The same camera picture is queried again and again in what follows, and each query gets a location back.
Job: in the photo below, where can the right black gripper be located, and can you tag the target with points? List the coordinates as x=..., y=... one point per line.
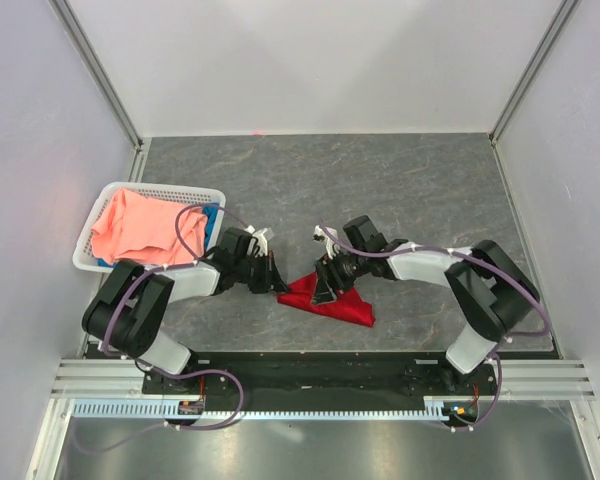
x=329, y=265

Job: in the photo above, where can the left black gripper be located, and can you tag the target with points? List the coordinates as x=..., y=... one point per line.
x=271, y=279

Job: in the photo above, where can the red cloth napkin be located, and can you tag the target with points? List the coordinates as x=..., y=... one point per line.
x=348, y=307

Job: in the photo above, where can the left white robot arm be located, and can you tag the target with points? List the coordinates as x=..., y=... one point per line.
x=127, y=312

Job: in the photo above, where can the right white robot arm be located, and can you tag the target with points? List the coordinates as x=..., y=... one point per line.
x=493, y=293

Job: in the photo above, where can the blue cloth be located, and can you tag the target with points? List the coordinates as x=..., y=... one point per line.
x=212, y=215

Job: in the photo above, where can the pink cloth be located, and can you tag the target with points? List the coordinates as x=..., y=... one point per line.
x=130, y=225

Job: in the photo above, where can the white plastic basket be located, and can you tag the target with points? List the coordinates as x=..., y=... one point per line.
x=83, y=257

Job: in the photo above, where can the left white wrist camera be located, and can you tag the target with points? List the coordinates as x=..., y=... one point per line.
x=258, y=245

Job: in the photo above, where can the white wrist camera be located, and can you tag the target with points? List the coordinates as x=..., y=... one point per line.
x=328, y=237
x=258, y=245

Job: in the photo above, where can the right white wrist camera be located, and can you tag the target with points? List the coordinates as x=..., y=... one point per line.
x=328, y=237

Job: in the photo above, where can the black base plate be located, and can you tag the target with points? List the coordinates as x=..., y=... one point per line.
x=325, y=380

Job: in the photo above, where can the slotted cable duct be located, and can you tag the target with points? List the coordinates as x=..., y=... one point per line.
x=161, y=409

